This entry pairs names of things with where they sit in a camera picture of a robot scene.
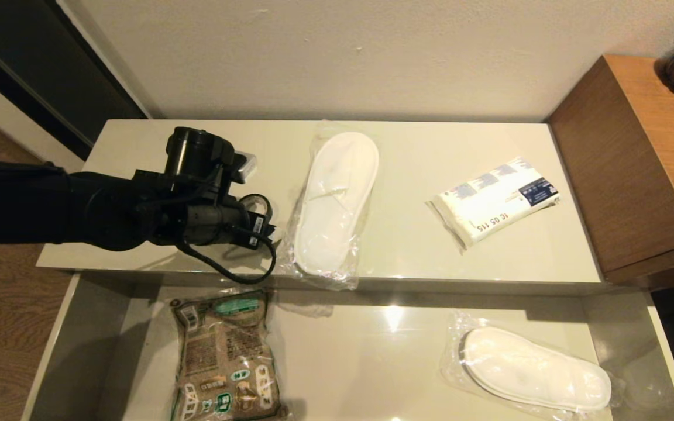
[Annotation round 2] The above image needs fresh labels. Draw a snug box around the black tape roll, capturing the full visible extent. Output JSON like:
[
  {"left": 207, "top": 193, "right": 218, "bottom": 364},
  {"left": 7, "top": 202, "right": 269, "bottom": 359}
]
[{"left": 240, "top": 193, "right": 273, "bottom": 220}]

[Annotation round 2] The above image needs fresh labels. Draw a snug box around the white slipper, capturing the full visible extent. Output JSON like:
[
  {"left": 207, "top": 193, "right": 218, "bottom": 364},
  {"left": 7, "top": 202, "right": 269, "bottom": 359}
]
[
  {"left": 276, "top": 120, "right": 381, "bottom": 291},
  {"left": 441, "top": 310, "right": 624, "bottom": 419}
]

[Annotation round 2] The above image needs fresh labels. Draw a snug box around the beige drawer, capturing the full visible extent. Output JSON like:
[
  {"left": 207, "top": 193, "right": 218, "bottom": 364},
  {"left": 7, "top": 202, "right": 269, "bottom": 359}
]
[{"left": 21, "top": 272, "right": 674, "bottom": 421}]

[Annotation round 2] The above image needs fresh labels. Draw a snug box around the white tissue pack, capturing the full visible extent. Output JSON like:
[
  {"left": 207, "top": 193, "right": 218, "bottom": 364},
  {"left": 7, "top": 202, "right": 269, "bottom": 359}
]
[{"left": 428, "top": 156, "right": 561, "bottom": 252}]

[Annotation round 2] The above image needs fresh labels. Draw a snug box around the brown snack bag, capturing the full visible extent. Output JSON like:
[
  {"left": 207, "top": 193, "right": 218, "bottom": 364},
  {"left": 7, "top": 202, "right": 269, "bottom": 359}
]
[{"left": 170, "top": 289, "right": 288, "bottom": 421}]

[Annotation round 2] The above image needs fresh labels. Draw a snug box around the dark door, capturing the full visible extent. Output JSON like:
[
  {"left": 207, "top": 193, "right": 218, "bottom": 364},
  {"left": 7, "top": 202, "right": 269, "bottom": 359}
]
[{"left": 0, "top": 0, "right": 149, "bottom": 160}]

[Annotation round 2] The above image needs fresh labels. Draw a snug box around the brown wooden side cabinet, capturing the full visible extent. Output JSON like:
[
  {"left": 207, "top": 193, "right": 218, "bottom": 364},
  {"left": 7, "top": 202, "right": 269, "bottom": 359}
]
[{"left": 548, "top": 54, "right": 674, "bottom": 287}]

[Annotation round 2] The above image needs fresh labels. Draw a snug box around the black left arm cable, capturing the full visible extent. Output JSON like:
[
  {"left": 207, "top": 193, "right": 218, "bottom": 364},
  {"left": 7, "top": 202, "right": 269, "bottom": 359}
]
[{"left": 176, "top": 225, "right": 277, "bottom": 285}]

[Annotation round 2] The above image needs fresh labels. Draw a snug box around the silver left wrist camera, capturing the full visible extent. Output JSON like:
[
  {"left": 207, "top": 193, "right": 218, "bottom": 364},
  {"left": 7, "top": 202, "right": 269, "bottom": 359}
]
[{"left": 233, "top": 152, "right": 257, "bottom": 183}]

